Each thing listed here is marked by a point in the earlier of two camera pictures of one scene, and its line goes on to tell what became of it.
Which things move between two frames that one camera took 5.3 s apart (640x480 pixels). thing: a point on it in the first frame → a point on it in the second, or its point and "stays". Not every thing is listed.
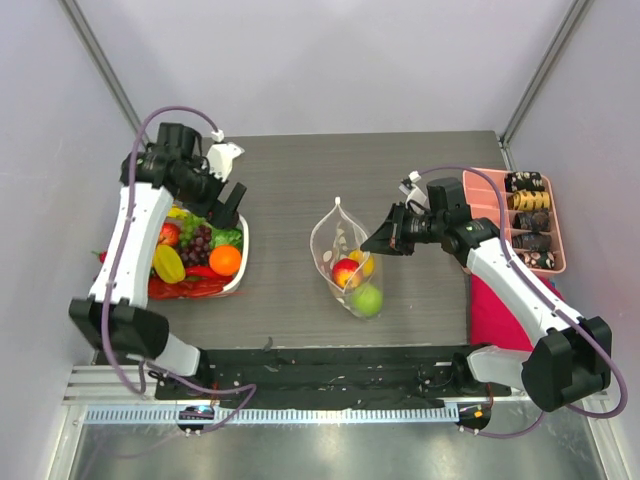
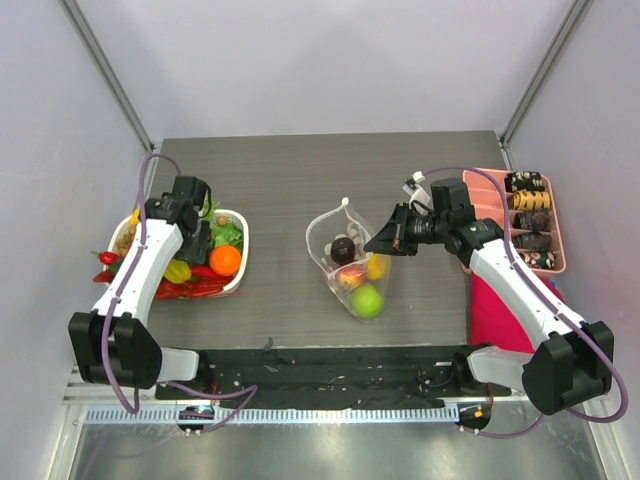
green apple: (368, 299) stays
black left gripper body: (202, 191) → (193, 250)
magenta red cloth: (492, 323) stays
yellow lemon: (366, 261) → (377, 266)
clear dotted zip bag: (352, 273) stays
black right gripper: (395, 234) stays
